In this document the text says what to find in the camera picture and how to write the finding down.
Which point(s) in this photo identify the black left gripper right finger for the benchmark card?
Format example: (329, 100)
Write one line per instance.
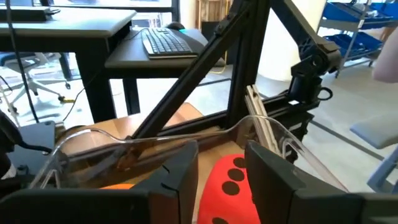
(295, 208)

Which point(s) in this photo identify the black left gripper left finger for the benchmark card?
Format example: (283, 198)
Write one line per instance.
(93, 208)

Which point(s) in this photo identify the large orange foam die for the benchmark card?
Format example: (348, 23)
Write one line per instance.
(116, 186)

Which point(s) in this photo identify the large red foam die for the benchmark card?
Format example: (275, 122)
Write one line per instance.
(227, 199)

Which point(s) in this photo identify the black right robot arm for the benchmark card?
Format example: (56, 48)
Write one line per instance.
(7, 140)

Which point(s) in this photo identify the clear plastic tray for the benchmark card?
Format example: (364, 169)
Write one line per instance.
(77, 155)

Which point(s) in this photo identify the silver aluminium profile bar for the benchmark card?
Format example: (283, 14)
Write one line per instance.
(261, 118)

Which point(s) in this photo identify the blue chair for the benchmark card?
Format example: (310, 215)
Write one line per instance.
(376, 130)

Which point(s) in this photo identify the grey office chair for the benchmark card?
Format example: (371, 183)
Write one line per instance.
(34, 81)

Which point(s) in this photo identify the person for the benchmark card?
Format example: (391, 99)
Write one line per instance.
(387, 59)

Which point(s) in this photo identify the black keyboard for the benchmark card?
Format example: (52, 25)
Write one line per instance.
(164, 42)

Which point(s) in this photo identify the black legged desk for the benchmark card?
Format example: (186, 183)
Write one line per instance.
(62, 21)

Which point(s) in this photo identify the blue shelf cart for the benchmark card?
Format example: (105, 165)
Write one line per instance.
(351, 18)

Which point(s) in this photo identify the black computer mouse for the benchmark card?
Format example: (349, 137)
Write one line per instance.
(175, 25)

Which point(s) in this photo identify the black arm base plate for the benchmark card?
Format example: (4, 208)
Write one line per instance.
(34, 140)

